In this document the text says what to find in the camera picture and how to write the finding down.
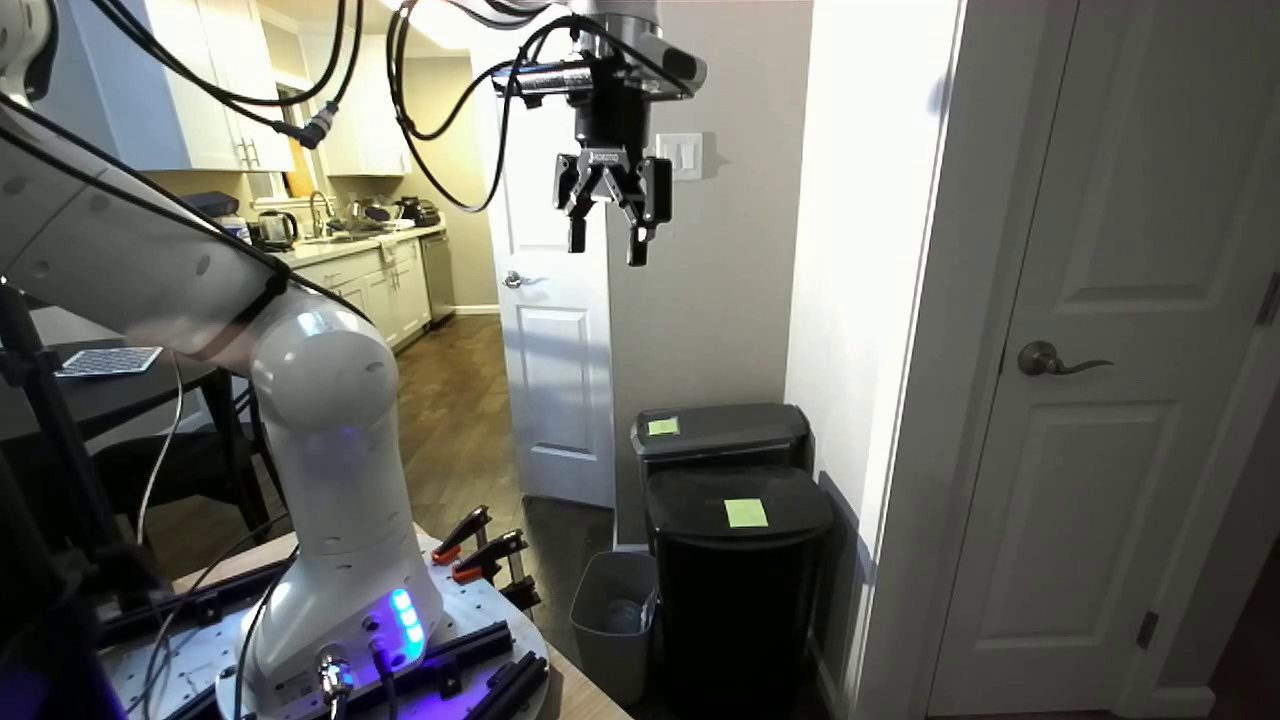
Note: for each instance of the white kitchen upper cabinets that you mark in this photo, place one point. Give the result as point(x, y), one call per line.
point(189, 85)

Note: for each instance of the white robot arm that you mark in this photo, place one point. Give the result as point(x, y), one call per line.
point(361, 600)

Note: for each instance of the green sticky note front bin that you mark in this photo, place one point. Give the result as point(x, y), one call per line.
point(747, 515)

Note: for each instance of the white paper on table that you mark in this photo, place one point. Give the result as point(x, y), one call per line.
point(104, 362)

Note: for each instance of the dark wooden table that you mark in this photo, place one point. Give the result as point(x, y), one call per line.
point(120, 416)

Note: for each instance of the black camera tripod stand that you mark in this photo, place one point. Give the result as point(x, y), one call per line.
point(74, 502)

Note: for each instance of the grey step trash bin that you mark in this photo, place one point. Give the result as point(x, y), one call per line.
point(727, 434)

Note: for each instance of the small grey wastebasket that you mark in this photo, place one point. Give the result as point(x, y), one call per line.
point(612, 615)

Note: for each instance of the perforated robot mounting plate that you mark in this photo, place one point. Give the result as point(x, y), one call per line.
point(478, 663)

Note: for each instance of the white interior panel door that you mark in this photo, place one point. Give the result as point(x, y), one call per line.
point(555, 308)

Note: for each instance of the silver lever door handle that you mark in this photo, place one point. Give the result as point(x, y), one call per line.
point(1047, 362)

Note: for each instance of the white wall light switch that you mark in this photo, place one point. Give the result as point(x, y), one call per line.
point(687, 154)

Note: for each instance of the green sticky note rear bin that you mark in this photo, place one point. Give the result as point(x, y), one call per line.
point(667, 424)

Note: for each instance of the green sticky note bin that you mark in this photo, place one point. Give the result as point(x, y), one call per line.
point(747, 515)
point(667, 424)

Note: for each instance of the red handled clamp lower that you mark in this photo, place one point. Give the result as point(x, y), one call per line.
point(492, 558)

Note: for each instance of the electric kettle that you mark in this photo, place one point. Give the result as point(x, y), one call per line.
point(272, 230)

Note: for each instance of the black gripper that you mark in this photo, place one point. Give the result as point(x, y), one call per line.
point(612, 158)

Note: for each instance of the black bin with lid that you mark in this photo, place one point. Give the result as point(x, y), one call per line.
point(732, 600)

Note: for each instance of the white panel door with handle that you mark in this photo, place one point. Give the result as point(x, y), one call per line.
point(1150, 257)

